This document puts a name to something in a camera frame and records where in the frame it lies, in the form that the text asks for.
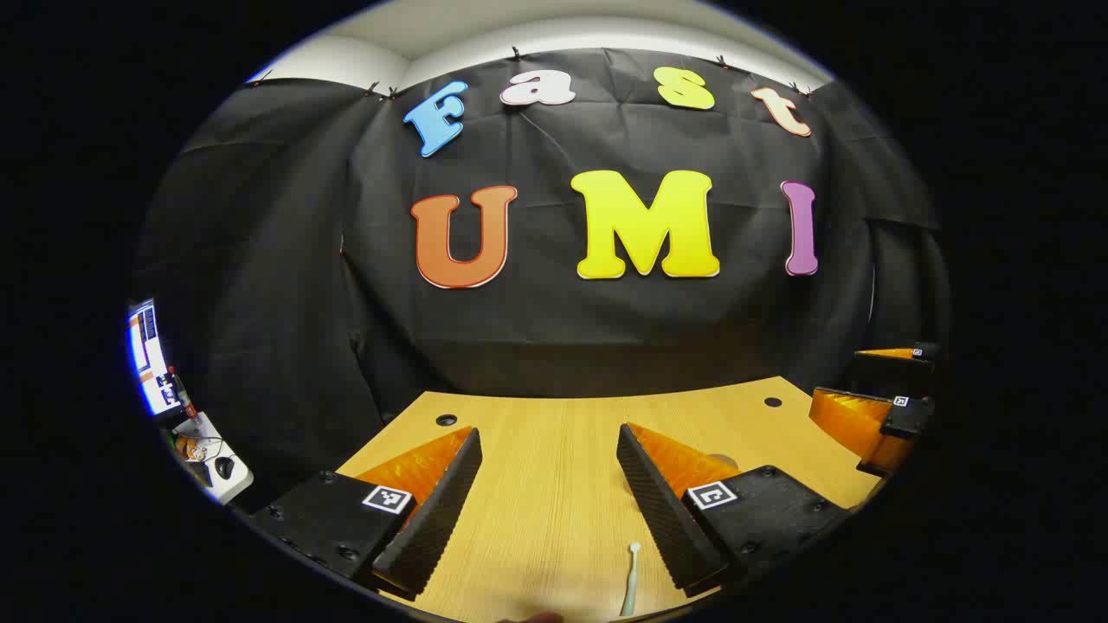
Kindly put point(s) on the black backdrop cloth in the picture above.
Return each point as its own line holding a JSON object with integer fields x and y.
{"x": 554, "y": 329}

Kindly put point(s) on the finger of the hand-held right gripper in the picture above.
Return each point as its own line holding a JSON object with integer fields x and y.
{"x": 892, "y": 370}
{"x": 866, "y": 428}

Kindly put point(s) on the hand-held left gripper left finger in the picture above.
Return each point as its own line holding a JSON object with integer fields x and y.
{"x": 433, "y": 519}

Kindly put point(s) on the computer monitor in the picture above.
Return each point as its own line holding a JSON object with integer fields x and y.
{"x": 149, "y": 355}

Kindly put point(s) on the pale green toothbrush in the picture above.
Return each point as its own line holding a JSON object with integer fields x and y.
{"x": 631, "y": 580}

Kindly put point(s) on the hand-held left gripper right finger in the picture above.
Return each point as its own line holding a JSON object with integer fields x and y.
{"x": 662, "y": 510}

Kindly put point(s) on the wooden desktop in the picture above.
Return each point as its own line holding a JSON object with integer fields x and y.
{"x": 554, "y": 484}

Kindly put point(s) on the white side table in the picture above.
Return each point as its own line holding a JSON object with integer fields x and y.
{"x": 232, "y": 489}

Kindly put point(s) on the red bottle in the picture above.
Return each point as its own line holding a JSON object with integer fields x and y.
{"x": 183, "y": 394}

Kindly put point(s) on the black computer mouse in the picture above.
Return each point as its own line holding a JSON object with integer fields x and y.
{"x": 225, "y": 467}

